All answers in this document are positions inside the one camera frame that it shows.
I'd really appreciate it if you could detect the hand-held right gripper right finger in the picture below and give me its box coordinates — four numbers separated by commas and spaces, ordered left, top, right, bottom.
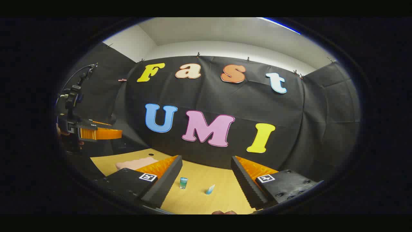
230, 156, 324, 210

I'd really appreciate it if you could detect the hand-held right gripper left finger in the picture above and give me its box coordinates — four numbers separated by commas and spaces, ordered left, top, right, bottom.
93, 155, 183, 209

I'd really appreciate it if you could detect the pink suitcase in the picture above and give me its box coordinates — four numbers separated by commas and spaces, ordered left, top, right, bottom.
115, 157, 159, 171

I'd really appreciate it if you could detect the black backdrop cloth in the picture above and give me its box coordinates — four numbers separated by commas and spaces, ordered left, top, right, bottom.
60, 42, 361, 181

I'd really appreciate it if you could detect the grey cable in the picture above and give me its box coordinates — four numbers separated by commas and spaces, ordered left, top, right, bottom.
61, 63, 97, 97

